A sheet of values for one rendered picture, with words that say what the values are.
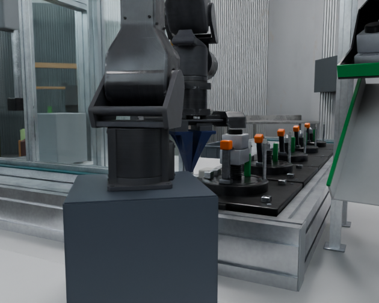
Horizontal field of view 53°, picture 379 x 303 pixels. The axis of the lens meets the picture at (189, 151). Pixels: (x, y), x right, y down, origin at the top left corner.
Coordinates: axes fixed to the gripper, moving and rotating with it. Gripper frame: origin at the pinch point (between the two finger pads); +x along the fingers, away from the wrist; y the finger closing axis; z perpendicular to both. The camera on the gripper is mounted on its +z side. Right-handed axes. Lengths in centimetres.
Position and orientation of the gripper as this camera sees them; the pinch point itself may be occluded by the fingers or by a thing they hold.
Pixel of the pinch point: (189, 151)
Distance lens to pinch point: 62.9
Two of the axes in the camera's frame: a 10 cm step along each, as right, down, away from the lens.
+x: -0.1, 9.9, 1.2
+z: -4.0, -1.1, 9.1
